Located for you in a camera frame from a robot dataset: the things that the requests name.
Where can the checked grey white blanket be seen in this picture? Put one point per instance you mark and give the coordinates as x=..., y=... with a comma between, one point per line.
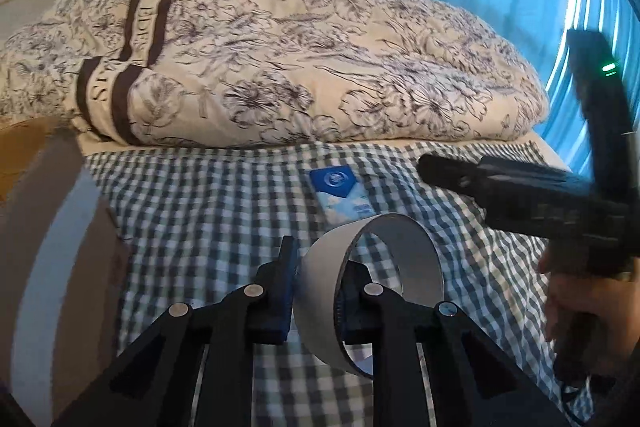
x=210, y=207

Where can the floral white duvet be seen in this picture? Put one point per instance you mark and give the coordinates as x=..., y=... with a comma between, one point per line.
x=300, y=57

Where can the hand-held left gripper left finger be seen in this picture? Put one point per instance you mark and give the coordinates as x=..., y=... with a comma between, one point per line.
x=282, y=277

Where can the brown cardboard box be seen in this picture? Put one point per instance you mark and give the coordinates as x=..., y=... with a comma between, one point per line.
x=50, y=232

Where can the blue white tissue packet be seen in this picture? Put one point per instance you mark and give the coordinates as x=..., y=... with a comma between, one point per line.
x=340, y=197

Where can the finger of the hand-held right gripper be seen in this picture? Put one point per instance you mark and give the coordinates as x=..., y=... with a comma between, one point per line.
x=545, y=184
x=465, y=182

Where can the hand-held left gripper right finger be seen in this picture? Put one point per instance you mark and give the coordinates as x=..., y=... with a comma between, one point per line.
x=357, y=307

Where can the person's right hand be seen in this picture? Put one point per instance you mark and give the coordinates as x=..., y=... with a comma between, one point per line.
x=600, y=297

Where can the white tape roll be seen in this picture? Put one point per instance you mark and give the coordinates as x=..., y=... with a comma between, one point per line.
x=320, y=297

